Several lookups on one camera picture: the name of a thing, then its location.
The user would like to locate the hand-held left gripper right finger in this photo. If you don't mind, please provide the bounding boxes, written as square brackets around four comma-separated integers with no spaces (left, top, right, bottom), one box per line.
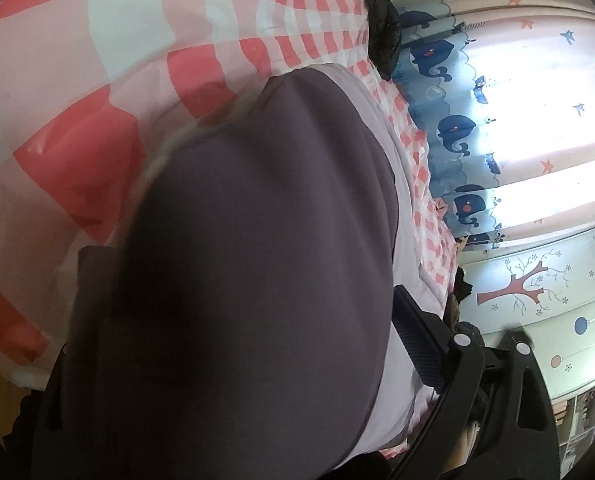
[392,284,561,480]

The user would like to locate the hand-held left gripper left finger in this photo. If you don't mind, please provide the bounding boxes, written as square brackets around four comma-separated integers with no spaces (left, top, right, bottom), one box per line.
[36,342,85,480]

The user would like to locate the lilac and dark purple jacket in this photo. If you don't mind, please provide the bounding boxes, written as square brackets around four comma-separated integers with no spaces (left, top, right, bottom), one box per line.
[74,62,443,480]

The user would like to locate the shelf unit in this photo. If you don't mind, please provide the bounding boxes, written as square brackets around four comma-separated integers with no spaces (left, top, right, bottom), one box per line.
[551,377,595,480]

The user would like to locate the whale print curtain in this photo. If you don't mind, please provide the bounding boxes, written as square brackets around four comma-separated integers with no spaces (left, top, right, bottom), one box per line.
[390,0,595,252]

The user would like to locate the pink white checked bed sheet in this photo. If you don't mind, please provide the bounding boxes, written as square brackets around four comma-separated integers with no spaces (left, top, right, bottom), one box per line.
[0,0,461,461]

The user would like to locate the black padded jacket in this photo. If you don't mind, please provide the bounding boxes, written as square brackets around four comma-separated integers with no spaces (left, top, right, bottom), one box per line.
[350,0,403,81]

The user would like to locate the pink tree wall sticker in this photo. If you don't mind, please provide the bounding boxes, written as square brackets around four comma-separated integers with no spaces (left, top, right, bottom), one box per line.
[476,249,578,317]

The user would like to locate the balloon wall stickers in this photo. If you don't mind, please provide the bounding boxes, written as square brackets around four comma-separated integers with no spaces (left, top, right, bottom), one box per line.
[549,296,595,372]

